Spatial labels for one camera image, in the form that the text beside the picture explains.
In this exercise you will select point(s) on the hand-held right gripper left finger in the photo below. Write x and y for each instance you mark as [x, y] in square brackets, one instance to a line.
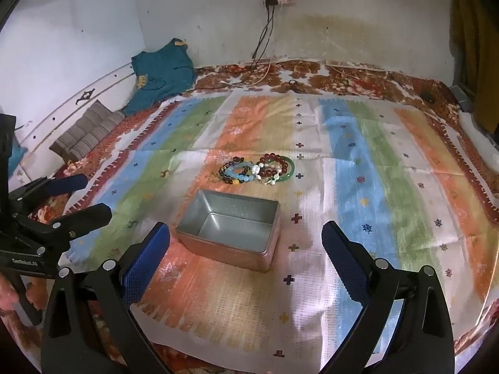
[146, 265]

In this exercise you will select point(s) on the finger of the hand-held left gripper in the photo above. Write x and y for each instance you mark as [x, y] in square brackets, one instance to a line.
[87, 218]
[64, 185]

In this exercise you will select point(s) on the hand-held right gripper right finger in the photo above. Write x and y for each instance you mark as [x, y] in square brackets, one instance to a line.
[347, 268]

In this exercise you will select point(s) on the silver metal tin box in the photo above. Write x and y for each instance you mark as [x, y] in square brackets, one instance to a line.
[234, 251]

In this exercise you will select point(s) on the green jade bangle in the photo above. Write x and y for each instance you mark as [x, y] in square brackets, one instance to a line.
[291, 169]

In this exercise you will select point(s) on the person's left hand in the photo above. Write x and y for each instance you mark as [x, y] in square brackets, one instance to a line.
[6, 296]

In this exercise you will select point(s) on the striped brown cushion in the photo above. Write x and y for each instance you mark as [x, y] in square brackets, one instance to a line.
[85, 128]

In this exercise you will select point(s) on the white bed board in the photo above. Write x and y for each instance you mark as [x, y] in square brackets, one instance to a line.
[58, 101]

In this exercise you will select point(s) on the colourful striped printed cloth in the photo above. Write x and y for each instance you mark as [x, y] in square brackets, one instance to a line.
[351, 144]

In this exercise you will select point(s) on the teal garment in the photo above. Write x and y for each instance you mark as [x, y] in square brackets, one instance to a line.
[163, 70]

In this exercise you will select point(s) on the white pillow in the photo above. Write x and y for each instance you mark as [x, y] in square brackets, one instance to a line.
[479, 140]

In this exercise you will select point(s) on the small black object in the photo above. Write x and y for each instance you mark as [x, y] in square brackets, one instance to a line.
[427, 96]

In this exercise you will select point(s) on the brown floral blanket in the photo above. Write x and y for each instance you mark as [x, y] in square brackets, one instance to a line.
[351, 74]

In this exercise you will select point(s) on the grey box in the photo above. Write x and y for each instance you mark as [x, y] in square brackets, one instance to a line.
[462, 95]

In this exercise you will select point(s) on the yellow curtain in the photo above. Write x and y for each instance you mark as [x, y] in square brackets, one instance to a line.
[475, 46]

